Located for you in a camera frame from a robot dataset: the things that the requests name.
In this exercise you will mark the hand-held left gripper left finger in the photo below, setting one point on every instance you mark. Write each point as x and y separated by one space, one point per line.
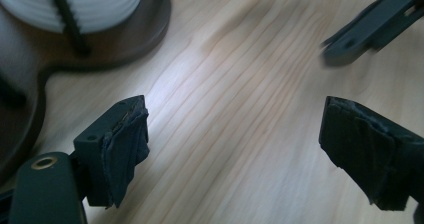
96 150

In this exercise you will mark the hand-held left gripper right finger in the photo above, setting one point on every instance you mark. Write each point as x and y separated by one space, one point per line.
366 144

